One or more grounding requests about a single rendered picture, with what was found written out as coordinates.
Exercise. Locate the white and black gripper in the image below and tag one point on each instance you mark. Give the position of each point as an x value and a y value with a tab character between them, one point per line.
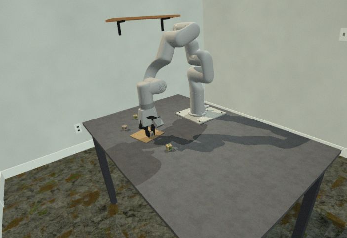
144	121

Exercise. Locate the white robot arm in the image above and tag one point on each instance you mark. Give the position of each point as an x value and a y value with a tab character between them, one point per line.
183	34

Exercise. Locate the tan flat mat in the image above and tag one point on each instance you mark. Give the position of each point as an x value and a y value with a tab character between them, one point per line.
141	136

